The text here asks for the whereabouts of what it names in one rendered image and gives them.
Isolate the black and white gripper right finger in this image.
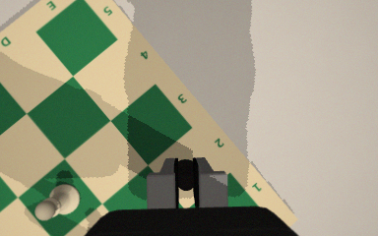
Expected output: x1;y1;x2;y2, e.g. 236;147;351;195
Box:
193;157;228;207

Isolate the white pawn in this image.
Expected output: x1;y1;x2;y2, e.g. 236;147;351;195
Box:
34;184;81;220

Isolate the green and cream chessboard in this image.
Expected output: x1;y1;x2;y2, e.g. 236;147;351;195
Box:
0;0;298;236

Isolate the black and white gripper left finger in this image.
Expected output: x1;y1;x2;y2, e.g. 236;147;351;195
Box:
147;158;179;209

